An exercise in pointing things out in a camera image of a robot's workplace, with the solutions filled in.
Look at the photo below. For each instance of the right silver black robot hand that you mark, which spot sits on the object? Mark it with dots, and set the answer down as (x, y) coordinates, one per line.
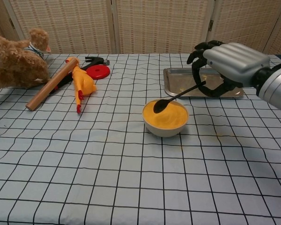
(236, 61)

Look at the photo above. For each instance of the black spoon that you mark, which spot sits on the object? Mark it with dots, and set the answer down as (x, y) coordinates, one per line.
(159, 106)

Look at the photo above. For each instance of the silver metal tray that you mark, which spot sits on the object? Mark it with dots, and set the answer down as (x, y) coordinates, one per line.
(178, 82)

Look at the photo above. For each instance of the white bowl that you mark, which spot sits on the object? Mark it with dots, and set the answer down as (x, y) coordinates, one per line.
(165, 131)

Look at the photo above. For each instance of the blue checkered tablecloth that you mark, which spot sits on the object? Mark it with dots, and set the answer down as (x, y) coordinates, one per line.
(131, 175)

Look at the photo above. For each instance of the yellow powder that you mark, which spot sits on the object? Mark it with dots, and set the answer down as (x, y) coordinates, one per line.
(175, 116)

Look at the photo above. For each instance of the woven folding screen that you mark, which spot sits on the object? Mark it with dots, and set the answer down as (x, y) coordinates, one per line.
(159, 23)

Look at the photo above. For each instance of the red disc with hole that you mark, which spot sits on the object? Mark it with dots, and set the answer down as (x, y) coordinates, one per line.
(103, 73)

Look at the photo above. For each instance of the black hammer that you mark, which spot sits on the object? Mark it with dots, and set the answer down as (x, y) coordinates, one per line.
(96, 60)

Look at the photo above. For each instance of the yellow rubber chicken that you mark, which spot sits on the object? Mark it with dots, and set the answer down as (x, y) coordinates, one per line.
(84, 84)

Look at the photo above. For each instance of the wooden rolling pin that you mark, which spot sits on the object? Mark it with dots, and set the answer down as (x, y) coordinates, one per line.
(51, 84)

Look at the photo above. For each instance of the brown teddy bear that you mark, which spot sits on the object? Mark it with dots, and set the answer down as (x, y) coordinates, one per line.
(14, 63)

